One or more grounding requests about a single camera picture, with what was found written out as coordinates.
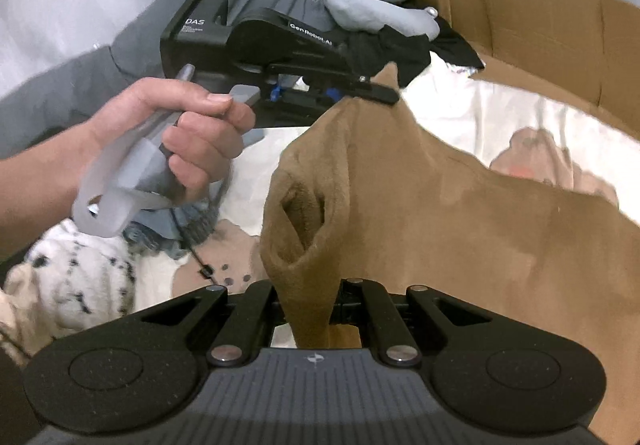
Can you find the person left forearm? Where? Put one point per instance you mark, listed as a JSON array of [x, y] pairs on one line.
[[39, 185]]

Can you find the black garment by pillow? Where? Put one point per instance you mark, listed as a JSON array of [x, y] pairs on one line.
[[369, 53]]

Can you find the blue denim garment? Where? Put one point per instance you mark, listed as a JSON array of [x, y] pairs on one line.
[[174, 231]]

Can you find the brown printed t-shirt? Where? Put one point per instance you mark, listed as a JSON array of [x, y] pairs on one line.
[[368, 192]]

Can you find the spotted white plush cloth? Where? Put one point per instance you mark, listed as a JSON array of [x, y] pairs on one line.
[[68, 282]]

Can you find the grey pleated cloth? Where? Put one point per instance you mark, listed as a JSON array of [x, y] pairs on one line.
[[73, 91]]

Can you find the brown cardboard box wall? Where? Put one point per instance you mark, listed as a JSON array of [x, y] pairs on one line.
[[584, 53]]

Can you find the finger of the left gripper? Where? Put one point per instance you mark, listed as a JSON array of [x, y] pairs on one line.
[[368, 90]]

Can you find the grey neck pillow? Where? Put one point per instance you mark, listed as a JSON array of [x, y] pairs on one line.
[[373, 15]]

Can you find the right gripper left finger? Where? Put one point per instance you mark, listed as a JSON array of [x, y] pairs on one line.
[[239, 339]]

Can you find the person left hand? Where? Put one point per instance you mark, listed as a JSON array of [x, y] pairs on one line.
[[203, 142]]

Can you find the white patterned bed sheet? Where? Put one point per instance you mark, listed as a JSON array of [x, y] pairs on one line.
[[507, 129]]

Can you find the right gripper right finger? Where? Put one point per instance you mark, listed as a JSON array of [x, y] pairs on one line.
[[369, 307]]

